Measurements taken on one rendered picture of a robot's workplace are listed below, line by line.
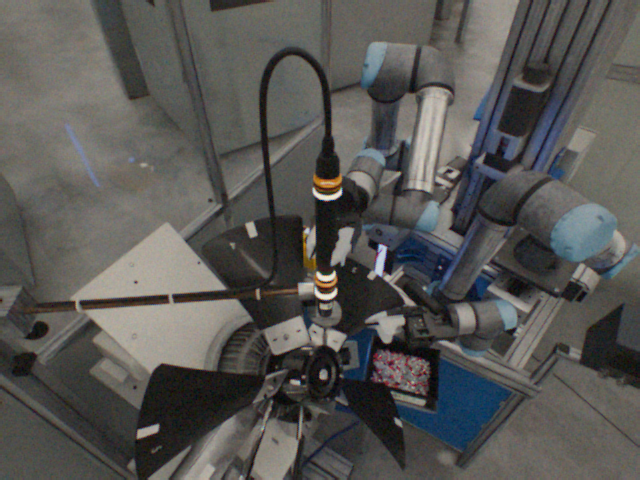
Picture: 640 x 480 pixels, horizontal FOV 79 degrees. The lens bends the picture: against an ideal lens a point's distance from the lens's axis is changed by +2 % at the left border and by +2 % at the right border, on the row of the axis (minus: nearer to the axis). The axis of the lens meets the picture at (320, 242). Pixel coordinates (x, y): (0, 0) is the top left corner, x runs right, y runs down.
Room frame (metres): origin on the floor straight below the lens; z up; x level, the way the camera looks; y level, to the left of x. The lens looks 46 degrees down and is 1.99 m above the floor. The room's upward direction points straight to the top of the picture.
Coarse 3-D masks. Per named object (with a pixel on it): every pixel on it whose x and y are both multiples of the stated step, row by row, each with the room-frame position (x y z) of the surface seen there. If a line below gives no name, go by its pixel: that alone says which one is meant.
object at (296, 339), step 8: (296, 320) 0.46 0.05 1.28; (272, 328) 0.45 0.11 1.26; (280, 328) 0.45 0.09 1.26; (288, 328) 0.45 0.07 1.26; (296, 328) 0.45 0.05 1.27; (304, 328) 0.45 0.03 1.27; (272, 336) 0.44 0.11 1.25; (280, 336) 0.44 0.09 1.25; (296, 336) 0.44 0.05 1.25; (304, 336) 0.44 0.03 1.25; (272, 344) 0.43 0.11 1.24; (280, 344) 0.43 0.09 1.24; (288, 344) 0.43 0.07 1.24; (296, 344) 0.43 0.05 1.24; (280, 352) 0.42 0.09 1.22
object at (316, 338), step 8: (312, 328) 0.50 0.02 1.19; (320, 328) 0.50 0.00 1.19; (328, 328) 0.50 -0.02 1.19; (312, 336) 0.48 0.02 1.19; (320, 336) 0.48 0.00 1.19; (328, 336) 0.47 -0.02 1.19; (336, 336) 0.47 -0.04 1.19; (344, 336) 0.47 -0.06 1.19; (328, 344) 0.45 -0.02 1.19; (336, 344) 0.45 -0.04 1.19
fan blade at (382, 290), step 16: (336, 272) 0.67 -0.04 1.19; (368, 272) 0.68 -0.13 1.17; (352, 288) 0.62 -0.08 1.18; (368, 288) 0.63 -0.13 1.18; (384, 288) 0.64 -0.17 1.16; (352, 304) 0.57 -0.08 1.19; (368, 304) 0.57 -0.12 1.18; (384, 304) 0.58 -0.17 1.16; (400, 304) 0.60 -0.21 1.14; (352, 320) 0.52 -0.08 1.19
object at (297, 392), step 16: (272, 352) 0.42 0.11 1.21; (288, 352) 0.42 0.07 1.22; (304, 352) 0.40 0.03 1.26; (320, 352) 0.40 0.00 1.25; (336, 352) 0.41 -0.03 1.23; (272, 368) 0.39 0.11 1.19; (304, 368) 0.36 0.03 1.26; (320, 368) 0.38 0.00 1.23; (336, 368) 0.39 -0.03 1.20; (288, 384) 0.35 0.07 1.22; (304, 384) 0.33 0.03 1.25; (320, 384) 0.35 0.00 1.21; (336, 384) 0.36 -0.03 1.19; (288, 400) 0.35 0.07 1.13; (304, 400) 0.32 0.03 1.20; (320, 400) 0.32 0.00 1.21
